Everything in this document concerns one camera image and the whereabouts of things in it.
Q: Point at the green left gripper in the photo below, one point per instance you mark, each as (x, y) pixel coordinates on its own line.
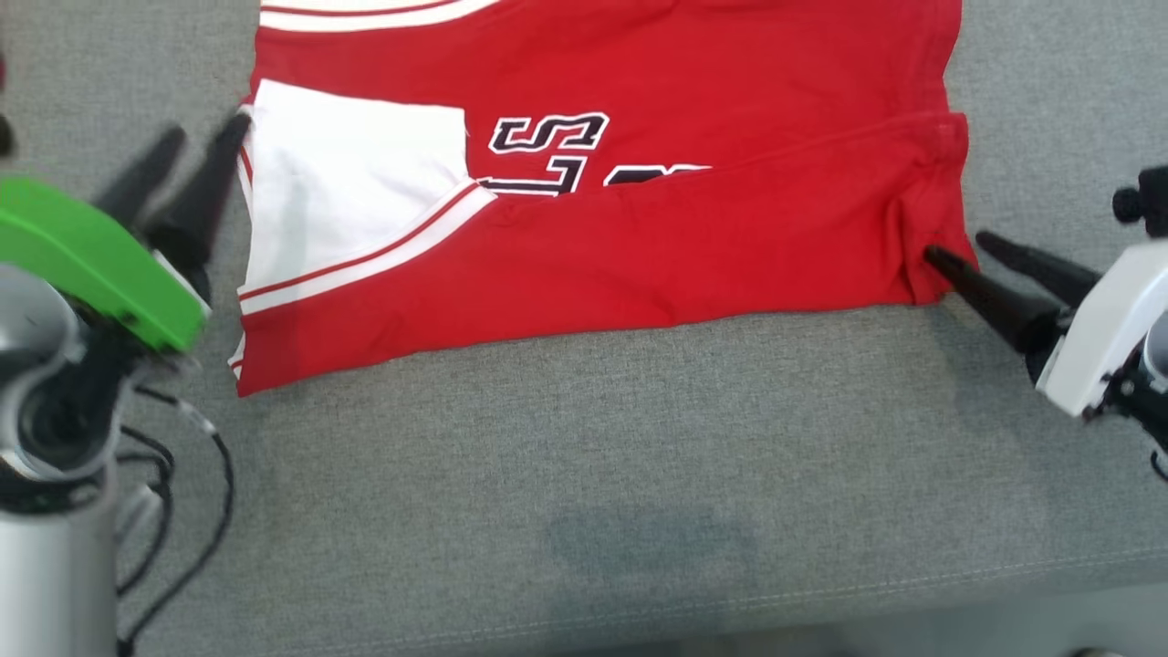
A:
(82, 246)

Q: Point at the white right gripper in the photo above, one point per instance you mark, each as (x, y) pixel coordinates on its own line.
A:
(1104, 338)

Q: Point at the red white lettered jersey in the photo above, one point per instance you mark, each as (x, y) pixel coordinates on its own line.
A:
(684, 246)

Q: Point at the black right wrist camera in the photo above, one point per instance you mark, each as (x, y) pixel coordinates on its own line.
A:
(1150, 205)

